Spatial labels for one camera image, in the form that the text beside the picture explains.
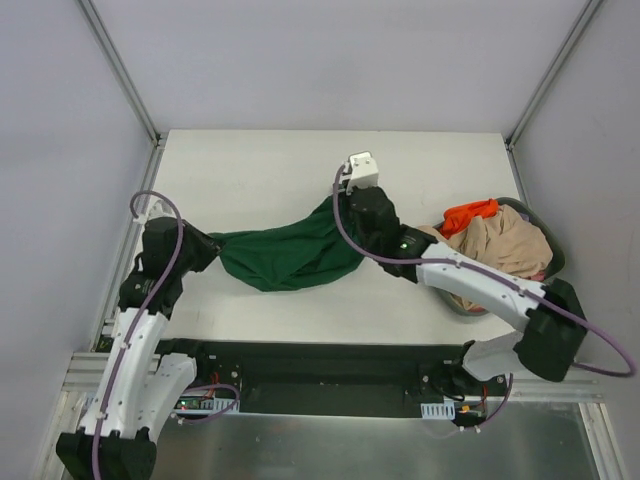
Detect white cable duct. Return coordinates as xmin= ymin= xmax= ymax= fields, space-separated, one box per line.
xmin=174 ymin=396 xmax=240 ymax=416
xmin=420 ymin=401 xmax=456 ymax=421

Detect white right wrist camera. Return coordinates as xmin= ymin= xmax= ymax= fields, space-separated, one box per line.
xmin=339 ymin=151 xmax=379 ymax=195

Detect grey laundry basket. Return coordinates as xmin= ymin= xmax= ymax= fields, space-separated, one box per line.
xmin=432 ymin=196 xmax=569 ymax=321

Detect right aluminium frame post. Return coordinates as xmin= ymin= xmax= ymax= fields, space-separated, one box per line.
xmin=505 ymin=0 xmax=606 ymax=152

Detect left aluminium frame post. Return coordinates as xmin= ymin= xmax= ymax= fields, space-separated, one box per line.
xmin=74 ymin=0 xmax=163 ymax=147

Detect aluminium frame post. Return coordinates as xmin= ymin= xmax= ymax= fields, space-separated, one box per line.
xmin=74 ymin=0 xmax=163 ymax=147
xmin=505 ymin=0 xmax=606 ymax=152

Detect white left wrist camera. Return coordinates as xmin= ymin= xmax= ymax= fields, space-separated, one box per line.
xmin=133 ymin=200 xmax=175 ymax=225

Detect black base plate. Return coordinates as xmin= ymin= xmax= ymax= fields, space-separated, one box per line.
xmin=156 ymin=339 xmax=507 ymax=418

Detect right white cable duct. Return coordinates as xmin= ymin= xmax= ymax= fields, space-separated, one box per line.
xmin=420 ymin=401 xmax=456 ymax=421

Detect left white cable duct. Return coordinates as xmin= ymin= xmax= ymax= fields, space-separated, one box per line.
xmin=174 ymin=396 xmax=240 ymax=416

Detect left aluminium side rail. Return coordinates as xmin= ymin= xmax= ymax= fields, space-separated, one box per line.
xmin=89 ymin=133 xmax=168 ymax=352

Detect beige t shirt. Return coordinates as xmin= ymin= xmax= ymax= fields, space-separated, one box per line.
xmin=417 ymin=205 xmax=554 ymax=314

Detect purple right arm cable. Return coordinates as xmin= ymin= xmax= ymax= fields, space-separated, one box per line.
xmin=332 ymin=162 xmax=639 ymax=440

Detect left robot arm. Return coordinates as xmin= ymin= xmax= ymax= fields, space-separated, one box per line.
xmin=56 ymin=217 xmax=221 ymax=479

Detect pink t shirt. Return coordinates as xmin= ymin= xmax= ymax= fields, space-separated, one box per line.
xmin=460 ymin=271 xmax=545 ymax=313

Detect orange t shirt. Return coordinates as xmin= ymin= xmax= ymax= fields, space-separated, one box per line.
xmin=440 ymin=198 xmax=499 ymax=238

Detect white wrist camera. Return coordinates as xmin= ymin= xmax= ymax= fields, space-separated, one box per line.
xmin=133 ymin=200 xmax=175 ymax=225
xmin=339 ymin=151 xmax=379 ymax=195

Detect right aluminium side rail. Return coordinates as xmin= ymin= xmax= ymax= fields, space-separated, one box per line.
xmin=507 ymin=147 xmax=574 ymax=361

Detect green t shirt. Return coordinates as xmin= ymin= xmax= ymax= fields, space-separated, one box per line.
xmin=211 ymin=196 xmax=364 ymax=292

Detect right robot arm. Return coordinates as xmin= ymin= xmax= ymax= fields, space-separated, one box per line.
xmin=339 ymin=187 xmax=587 ymax=395

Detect aluminium side rail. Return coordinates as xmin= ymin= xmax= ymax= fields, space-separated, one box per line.
xmin=507 ymin=147 xmax=574 ymax=361
xmin=89 ymin=133 xmax=168 ymax=352

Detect front aluminium rail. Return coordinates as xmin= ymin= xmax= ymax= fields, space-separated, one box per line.
xmin=62 ymin=352 xmax=605 ymax=403

